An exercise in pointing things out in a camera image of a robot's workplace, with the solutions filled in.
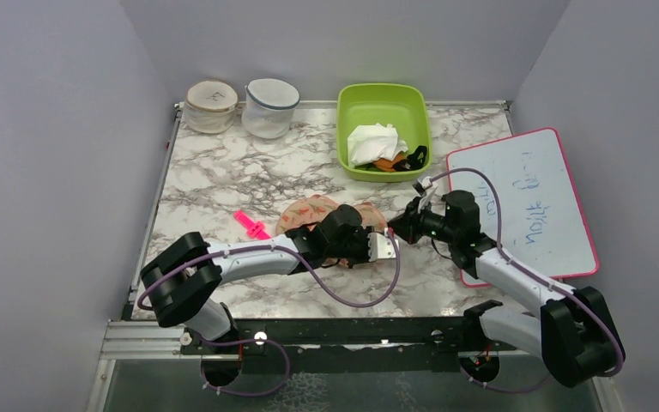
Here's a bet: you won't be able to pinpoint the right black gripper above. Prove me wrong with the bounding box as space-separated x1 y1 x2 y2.
385 196 459 245

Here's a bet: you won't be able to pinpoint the floral mesh laundry bag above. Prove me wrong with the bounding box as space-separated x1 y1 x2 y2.
275 195 388 268

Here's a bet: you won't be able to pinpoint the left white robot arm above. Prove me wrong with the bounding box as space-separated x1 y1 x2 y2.
136 204 396 353

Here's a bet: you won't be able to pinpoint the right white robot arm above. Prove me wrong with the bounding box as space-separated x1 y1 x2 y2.
388 190 626 387

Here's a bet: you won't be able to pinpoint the beige round laundry bag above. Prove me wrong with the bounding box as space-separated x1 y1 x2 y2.
183 80 239 134

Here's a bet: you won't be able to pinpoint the orange and black items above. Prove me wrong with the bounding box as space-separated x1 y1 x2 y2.
360 146 428 173

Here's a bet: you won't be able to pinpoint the pink plastic clip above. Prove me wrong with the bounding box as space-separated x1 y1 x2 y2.
233 210 271 240

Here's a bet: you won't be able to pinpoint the crumpled white cloth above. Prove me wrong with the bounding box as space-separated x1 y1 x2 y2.
347 123 408 167

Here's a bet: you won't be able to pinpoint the green plastic bin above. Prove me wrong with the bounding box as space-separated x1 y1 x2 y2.
336 82 433 183

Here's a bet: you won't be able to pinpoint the pink framed whiteboard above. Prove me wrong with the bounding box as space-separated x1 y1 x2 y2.
446 128 599 279

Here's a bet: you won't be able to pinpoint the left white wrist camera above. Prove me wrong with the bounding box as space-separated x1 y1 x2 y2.
367 228 397 263

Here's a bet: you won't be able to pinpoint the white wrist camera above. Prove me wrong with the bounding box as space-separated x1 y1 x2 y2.
413 176 438 213
367 228 397 263

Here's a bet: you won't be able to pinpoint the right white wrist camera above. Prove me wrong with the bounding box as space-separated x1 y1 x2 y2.
413 176 438 213

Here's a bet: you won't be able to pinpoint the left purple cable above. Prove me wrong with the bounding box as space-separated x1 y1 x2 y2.
136 228 402 398

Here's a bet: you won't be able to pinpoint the purple cable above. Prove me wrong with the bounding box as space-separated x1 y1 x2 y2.
136 228 402 398
426 167 626 395

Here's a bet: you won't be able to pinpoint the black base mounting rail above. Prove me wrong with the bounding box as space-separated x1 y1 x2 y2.
180 316 510 374

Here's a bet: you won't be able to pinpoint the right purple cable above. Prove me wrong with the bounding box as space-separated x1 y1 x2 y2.
426 167 626 395

